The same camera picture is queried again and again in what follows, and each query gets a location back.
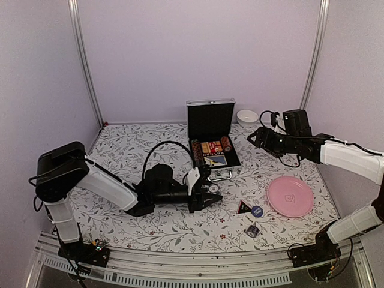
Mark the floral table mat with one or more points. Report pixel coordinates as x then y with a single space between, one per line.
126 150

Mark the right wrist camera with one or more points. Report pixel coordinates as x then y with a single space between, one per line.
277 122

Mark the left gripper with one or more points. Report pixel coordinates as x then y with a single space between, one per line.
200 196

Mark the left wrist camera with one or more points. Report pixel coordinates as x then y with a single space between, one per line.
191 179

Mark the white bowl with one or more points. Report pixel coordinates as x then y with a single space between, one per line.
247 118

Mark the orange chip row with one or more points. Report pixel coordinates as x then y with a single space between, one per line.
197 153
226 144

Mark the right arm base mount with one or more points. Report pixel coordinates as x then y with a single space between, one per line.
304 255

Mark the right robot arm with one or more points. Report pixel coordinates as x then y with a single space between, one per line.
291 133

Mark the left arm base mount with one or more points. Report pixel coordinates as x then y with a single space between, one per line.
95 253

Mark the white dealer button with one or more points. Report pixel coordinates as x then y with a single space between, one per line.
248 219

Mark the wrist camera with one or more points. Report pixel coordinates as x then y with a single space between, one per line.
277 122
191 179

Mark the pink plate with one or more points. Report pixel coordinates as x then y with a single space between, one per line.
290 197

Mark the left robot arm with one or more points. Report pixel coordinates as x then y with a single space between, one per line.
64 168

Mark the orange chip row left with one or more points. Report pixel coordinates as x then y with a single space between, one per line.
197 153

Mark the triangular all-in button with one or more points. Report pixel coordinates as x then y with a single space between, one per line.
243 208

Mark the orange chip row right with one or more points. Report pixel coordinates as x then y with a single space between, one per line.
226 144

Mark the blue small blind button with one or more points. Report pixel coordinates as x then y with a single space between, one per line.
257 211

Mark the aluminium poker case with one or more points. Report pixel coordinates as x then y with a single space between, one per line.
208 121

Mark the blue booklet card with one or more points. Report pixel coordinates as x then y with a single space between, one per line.
215 160

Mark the playing card deck red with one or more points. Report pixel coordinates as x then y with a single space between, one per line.
211 147

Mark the purple chip stack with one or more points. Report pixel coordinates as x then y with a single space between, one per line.
252 231

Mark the grey chip stack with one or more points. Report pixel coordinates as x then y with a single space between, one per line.
213 189

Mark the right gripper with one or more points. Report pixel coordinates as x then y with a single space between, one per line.
266 144

